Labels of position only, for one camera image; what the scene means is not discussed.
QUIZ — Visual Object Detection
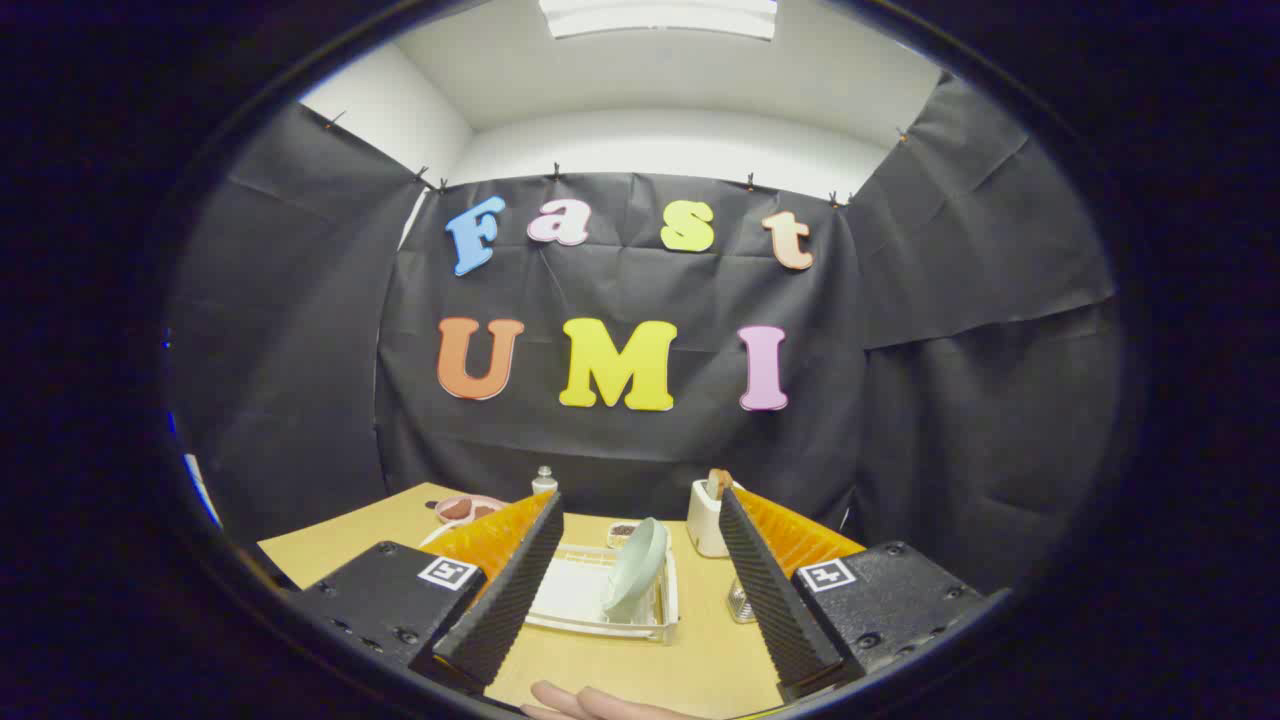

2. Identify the cream toaster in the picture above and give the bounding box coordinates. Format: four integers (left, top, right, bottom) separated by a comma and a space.
686, 478, 746, 559

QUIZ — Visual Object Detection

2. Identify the black backdrop cloth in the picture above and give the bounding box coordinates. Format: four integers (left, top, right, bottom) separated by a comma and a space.
165, 75, 1121, 601

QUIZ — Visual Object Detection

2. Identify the white wire dish rack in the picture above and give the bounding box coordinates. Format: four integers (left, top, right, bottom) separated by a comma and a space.
525, 543, 681, 643

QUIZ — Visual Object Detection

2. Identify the pink dish with food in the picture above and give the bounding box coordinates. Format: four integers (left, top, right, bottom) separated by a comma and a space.
435, 494, 508, 525

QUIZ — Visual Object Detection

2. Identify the pale green plate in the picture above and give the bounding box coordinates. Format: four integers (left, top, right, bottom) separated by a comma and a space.
603, 517, 669, 624

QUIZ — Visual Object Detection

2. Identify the white drip tray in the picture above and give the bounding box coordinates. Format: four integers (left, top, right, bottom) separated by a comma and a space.
530, 555, 663, 631

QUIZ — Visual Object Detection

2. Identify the ceiling light panel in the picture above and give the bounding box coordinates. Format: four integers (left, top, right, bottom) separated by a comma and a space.
538, 0, 779, 41

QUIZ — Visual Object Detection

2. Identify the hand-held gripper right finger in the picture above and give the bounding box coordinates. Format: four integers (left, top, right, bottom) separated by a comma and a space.
718, 484, 986, 701

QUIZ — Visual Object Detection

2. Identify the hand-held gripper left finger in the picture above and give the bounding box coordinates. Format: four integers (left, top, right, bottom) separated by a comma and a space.
290, 488, 566, 696

